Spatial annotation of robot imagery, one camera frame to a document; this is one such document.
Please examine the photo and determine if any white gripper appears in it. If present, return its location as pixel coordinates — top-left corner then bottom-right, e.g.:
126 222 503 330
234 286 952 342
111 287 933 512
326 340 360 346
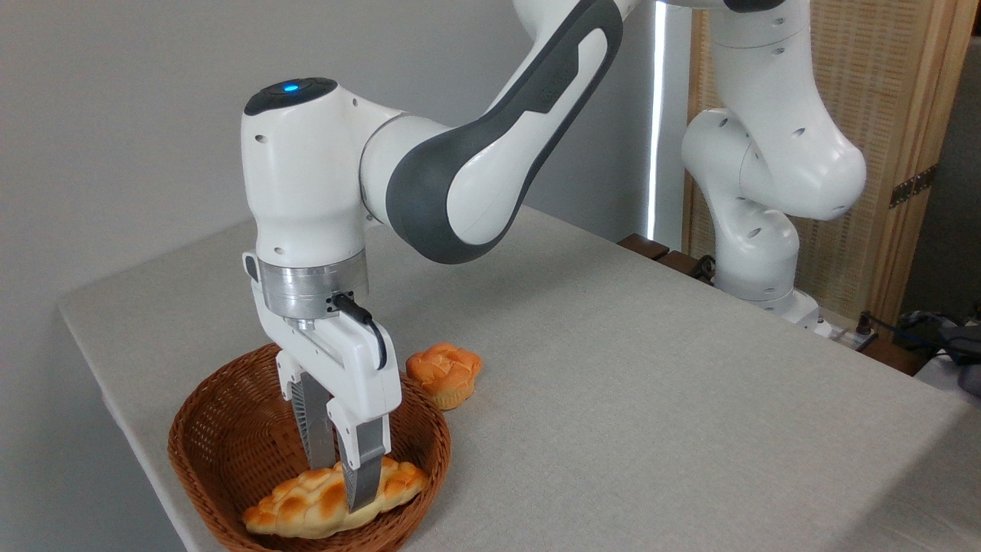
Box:
253 285 403 512

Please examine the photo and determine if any long braided bread loaf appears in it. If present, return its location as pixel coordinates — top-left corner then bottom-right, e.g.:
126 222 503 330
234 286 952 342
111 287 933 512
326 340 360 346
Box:
242 457 430 539

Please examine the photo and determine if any round knotted bread bun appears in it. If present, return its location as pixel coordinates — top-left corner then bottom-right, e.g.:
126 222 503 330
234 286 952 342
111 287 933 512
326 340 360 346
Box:
405 343 484 411

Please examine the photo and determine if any brown wicker basket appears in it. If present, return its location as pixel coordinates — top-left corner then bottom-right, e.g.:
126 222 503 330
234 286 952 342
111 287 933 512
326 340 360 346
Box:
168 342 452 552

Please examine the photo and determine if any white power strip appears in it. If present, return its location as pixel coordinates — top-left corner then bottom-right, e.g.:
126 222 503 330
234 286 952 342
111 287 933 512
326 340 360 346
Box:
812 313 879 353

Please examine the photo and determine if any metal screen hinge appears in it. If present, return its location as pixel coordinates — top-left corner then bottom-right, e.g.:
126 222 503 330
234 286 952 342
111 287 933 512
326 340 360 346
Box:
889 165 937 209

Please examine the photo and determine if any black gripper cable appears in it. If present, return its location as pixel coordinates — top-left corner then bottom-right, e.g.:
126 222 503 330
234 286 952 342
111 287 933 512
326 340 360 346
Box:
331 294 389 370

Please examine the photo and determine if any black cable bundle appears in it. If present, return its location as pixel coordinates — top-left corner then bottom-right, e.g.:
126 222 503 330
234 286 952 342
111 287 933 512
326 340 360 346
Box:
874 305 981 396

